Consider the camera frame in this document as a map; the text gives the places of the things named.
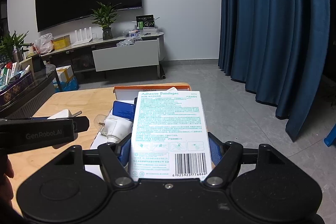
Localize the small white plug charger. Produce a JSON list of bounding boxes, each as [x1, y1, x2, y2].
[[46, 108, 83, 120]]

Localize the white router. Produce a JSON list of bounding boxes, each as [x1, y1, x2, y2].
[[72, 27, 95, 47]]

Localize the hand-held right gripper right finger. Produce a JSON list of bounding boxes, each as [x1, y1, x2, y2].
[[205, 132, 286, 188]]

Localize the blue tin box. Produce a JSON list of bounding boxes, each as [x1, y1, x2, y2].
[[112, 100, 137, 122]]

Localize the small black box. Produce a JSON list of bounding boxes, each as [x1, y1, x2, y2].
[[31, 54, 46, 72]]

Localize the potted plant in dark vase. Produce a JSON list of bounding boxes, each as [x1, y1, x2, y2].
[[90, 1, 123, 41]]

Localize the white television cabinet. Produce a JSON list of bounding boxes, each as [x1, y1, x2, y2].
[[39, 31, 166, 81]]

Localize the steel cup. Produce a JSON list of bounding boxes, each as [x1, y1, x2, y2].
[[12, 48, 24, 62]]

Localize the blue curtain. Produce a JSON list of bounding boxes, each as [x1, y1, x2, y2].
[[218, 0, 332, 142]]

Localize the yellow box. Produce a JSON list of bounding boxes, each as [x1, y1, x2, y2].
[[53, 35, 71, 50]]

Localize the blue plastic stool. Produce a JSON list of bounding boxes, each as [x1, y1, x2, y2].
[[324, 125, 336, 147]]

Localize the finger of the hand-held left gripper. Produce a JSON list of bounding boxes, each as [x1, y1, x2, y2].
[[31, 116, 90, 133]]

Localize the person's left hand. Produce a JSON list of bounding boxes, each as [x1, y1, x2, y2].
[[0, 155, 14, 214]]

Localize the pile of small medicine boxes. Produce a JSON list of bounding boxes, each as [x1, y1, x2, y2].
[[0, 58, 34, 91]]

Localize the white cabinet drawer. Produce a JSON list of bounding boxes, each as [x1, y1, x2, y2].
[[92, 38, 161, 72]]

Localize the dark oval glass table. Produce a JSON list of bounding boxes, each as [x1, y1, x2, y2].
[[0, 65, 57, 120]]

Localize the large leafy green plant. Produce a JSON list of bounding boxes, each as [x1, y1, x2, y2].
[[0, 31, 32, 62]]

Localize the orange white cardboard box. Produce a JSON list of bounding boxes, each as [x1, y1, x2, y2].
[[90, 82, 191, 175]]

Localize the clear plastic bag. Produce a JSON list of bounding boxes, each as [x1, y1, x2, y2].
[[116, 37, 144, 47]]

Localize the blue bag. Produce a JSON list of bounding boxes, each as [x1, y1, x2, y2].
[[52, 77, 80, 92]]

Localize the white green bandage box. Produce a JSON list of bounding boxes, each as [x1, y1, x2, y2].
[[130, 90, 213, 182]]

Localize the clear plastic box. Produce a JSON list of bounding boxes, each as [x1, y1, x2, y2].
[[138, 26, 159, 36]]

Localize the purple patterned tray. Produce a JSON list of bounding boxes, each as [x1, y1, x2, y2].
[[0, 71, 35, 106]]

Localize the black green box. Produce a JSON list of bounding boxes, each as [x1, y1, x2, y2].
[[135, 14, 156, 29]]

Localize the small packaged items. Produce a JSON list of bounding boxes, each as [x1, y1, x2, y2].
[[123, 29, 142, 38]]

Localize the white yellow cardboard carton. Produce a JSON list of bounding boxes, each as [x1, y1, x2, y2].
[[55, 65, 74, 83]]

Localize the white plastic bag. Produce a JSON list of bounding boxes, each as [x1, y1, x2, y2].
[[34, 33, 55, 54]]

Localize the white plug-in mosquito repeller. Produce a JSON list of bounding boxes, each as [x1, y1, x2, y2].
[[94, 113, 134, 145]]

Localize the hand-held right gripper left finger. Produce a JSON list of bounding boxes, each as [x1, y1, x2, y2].
[[52, 134, 133, 188]]

